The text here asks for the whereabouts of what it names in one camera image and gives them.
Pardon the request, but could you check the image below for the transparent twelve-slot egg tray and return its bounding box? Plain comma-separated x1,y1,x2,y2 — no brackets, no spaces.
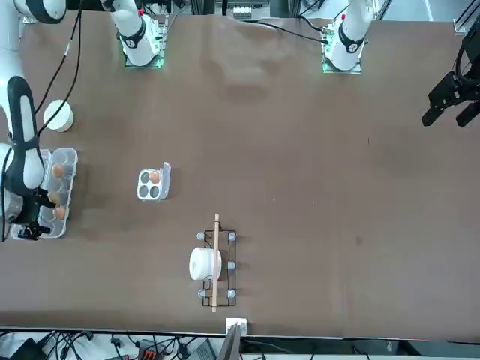
7,147,79,240

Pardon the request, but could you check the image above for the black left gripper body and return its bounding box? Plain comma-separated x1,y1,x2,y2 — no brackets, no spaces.
455,31,480,102

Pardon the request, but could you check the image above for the small white socket box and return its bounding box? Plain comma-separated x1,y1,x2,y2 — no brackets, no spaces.
225,317,249,335

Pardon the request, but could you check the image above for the orange and black power strip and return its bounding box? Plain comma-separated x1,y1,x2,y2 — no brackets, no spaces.
137,339,167,358

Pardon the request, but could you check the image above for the wooden rod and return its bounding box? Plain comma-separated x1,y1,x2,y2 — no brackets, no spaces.
211,213,221,314

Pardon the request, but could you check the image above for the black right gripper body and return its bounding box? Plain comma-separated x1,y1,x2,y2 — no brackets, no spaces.
16,189,44,230

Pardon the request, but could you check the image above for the grey box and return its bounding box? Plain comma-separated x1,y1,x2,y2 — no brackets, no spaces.
186,339,218,360

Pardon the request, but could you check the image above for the aluminium frame corner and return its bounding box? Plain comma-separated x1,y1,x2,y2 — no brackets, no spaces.
451,0,480,37

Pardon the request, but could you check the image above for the black wire rack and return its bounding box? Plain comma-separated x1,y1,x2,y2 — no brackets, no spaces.
196,224,238,309

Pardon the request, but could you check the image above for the white round bowl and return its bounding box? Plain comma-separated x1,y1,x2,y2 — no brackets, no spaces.
43,99,75,133

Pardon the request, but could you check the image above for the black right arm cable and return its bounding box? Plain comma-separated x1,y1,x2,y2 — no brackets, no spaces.
33,0,84,138

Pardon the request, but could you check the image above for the clear four-slot egg tray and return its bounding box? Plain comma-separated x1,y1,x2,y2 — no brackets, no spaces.
135,160,172,203

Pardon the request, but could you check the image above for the aluminium camera post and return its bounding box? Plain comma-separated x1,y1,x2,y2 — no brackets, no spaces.
218,324,243,360

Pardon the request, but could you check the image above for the black cable across table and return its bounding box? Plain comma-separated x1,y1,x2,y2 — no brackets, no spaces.
234,18,328,43

